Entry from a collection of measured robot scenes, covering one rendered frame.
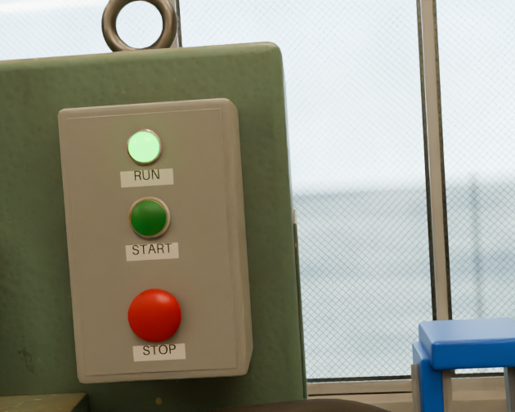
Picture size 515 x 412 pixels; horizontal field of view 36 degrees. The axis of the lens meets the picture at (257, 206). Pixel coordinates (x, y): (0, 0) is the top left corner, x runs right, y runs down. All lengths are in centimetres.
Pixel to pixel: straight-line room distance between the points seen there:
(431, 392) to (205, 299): 85
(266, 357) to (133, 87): 19
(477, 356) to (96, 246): 87
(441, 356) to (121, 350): 82
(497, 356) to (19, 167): 88
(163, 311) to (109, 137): 10
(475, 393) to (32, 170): 161
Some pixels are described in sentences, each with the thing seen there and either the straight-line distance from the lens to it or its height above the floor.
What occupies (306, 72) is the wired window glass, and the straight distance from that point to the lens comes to 196.
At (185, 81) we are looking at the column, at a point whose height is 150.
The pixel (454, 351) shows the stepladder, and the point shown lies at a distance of 124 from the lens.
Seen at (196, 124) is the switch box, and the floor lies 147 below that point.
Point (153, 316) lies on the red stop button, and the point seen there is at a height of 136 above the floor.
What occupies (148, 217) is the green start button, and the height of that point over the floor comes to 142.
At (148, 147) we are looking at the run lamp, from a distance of 45.
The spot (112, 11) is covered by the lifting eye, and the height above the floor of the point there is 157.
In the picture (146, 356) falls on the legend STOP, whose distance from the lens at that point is 47.
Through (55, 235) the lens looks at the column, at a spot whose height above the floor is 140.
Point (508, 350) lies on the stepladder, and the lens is 125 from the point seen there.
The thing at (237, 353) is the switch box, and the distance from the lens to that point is 46.
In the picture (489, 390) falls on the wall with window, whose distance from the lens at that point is 205.
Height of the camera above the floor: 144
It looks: 3 degrees down
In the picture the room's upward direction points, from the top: 4 degrees counter-clockwise
